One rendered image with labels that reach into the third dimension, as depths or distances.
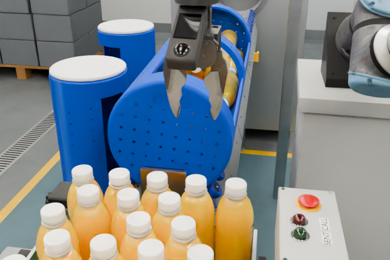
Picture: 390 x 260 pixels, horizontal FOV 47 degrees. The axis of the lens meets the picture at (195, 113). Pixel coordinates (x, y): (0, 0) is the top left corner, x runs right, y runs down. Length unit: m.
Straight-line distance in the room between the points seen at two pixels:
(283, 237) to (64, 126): 1.13
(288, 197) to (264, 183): 2.07
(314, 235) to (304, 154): 0.48
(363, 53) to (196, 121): 0.37
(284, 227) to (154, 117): 0.39
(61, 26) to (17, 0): 0.46
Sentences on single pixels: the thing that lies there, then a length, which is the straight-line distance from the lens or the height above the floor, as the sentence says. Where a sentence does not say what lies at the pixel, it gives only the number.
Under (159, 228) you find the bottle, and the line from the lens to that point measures 0.80.
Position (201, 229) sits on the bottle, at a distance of 0.86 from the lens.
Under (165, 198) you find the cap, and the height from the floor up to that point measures 1.11.
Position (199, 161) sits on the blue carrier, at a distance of 1.01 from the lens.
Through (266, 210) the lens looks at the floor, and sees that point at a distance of 2.66.
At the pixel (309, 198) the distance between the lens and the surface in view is 0.81.
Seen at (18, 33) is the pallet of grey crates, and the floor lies 0.47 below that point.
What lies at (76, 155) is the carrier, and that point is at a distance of 1.73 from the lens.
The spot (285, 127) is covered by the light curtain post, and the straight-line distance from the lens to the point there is 2.53.
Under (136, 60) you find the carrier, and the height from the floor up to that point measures 0.89.
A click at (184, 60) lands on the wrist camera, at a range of 0.65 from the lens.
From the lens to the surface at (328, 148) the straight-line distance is 1.19.
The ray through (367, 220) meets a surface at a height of 0.81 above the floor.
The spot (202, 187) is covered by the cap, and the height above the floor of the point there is 1.10.
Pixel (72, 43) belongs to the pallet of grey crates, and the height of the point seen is 0.40.
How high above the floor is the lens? 1.56
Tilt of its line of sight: 24 degrees down
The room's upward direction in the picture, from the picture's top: straight up
